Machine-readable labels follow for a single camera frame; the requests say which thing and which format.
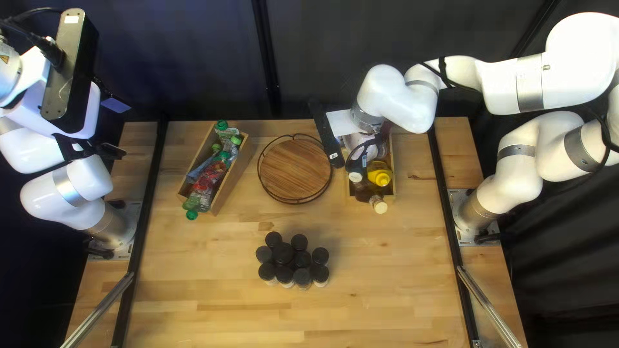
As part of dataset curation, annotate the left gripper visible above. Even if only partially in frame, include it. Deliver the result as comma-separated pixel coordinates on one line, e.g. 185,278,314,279
5,47,132,162

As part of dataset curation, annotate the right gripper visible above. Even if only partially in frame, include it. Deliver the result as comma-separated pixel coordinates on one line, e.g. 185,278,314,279
342,130,388,165

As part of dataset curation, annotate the blue pouch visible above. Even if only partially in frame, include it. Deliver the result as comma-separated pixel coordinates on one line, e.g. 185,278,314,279
186,142,230,183

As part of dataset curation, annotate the yellow mustard bottle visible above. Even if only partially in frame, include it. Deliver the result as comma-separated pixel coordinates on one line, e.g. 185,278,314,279
367,162,393,188

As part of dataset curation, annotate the wooden box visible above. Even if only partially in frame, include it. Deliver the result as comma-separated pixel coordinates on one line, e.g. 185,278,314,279
344,130,398,201
175,123,253,217

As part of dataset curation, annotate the brown sauce bottle, cream cap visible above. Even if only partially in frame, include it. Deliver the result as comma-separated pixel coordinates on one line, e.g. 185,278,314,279
353,181,389,215

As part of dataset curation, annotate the pale pouch, light green cap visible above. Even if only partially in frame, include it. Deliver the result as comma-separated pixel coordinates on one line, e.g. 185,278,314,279
222,135,242,162
182,184,216,211

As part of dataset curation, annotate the green-white pouch, dark green cap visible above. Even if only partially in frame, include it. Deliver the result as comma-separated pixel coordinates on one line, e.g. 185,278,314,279
186,191,213,221
214,119,241,141

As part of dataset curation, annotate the red pouch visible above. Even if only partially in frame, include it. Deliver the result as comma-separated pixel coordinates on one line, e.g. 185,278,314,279
192,162,228,194

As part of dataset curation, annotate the wide spice jar, black lid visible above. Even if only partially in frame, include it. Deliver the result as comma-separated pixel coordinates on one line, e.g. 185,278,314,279
272,242,296,265

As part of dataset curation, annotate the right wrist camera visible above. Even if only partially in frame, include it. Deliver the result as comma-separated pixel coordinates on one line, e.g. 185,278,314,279
309,98,359,169

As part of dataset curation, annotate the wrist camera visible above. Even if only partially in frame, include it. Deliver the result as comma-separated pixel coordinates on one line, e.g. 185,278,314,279
40,7,100,134
309,98,359,169

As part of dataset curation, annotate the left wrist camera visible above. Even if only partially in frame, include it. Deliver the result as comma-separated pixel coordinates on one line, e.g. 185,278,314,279
40,7,100,134

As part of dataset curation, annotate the round black wire rack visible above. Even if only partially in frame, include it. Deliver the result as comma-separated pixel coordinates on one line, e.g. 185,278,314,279
257,133,334,205

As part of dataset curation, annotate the black cable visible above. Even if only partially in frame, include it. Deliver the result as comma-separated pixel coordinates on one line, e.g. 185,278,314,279
422,57,484,93
0,12,66,68

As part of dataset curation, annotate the black frame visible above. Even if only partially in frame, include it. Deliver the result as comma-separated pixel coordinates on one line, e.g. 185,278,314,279
60,0,557,348

